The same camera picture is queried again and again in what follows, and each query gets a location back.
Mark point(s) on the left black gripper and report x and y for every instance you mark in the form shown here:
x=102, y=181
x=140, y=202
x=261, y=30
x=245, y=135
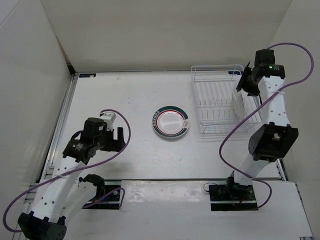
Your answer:
x=114, y=145

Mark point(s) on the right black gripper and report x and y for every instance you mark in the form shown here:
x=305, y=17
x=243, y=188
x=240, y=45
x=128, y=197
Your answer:
x=242, y=83

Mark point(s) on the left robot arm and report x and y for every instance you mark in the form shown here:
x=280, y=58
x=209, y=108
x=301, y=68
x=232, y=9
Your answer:
x=67, y=192

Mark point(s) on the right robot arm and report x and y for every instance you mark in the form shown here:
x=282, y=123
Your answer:
x=276, y=136

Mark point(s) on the blue table sticker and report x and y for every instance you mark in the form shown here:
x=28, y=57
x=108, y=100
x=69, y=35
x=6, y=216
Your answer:
x=87, y=75

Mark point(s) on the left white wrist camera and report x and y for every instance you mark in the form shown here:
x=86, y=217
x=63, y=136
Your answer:
x=109, y=118

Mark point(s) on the white wire dish rack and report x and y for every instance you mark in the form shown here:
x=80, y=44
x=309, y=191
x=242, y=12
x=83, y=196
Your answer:
x=212, y=87

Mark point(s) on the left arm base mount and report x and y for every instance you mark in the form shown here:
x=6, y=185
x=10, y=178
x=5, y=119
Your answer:
x=108, y=197

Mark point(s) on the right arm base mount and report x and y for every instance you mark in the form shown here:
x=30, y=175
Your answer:
x=230, y=196

